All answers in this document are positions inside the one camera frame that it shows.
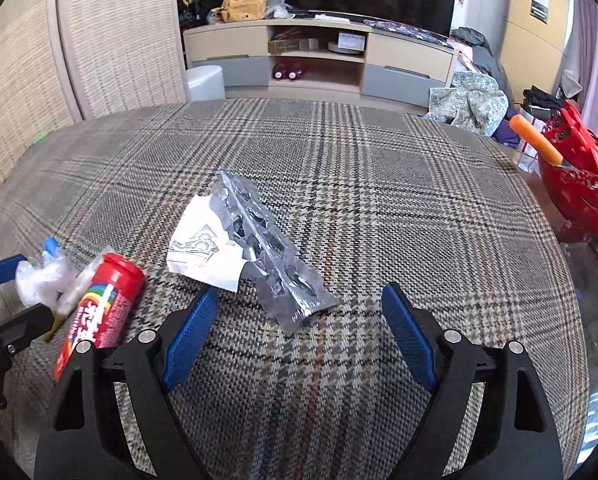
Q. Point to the silver blister pack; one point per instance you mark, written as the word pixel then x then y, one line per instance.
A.
pixel 269 260

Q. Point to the floral cloth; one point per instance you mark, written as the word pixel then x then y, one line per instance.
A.
pixel 471 105

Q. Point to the red openwork basket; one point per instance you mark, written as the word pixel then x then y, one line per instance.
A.
pixel 584 180

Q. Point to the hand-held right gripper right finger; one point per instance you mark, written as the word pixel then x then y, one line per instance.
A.
pixel 409 335

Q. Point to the white stool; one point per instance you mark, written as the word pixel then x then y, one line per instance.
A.
pixel 205 84

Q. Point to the bamboo folding screen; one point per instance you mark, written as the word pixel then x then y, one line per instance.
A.
pixel 79 35

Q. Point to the dark bag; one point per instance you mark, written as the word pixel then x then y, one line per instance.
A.
pixel 541 97

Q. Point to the pink curtain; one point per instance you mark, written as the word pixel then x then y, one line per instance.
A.
pixel 591 50

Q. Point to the plaid tablecloth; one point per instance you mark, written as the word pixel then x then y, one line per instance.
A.
pixel 354 185

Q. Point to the red candy tube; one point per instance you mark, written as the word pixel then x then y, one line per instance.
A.
pixel 104 305

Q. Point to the beige television stand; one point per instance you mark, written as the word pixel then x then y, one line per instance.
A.
pixel 229 45

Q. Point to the white box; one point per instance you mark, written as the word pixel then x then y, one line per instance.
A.
pixel 351 41

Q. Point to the clear plastic wrapper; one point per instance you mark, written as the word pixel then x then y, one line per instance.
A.
pixel 44 277

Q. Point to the beige standing air conditioner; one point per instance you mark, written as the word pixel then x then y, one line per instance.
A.
pixel 534 25

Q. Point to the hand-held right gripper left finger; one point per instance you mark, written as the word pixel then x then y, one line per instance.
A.
pixel 189 335

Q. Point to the white printed paper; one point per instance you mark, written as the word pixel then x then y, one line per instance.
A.
pixel 204 260

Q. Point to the yellow backpack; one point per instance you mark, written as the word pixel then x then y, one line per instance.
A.
pixel 244 0

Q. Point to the grey jacket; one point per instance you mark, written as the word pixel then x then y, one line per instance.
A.
pixel 484 60

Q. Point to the red shoes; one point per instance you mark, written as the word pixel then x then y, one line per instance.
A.
pixel 288 71

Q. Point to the folded patterned cloth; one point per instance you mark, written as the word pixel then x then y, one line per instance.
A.
pixel 409 31

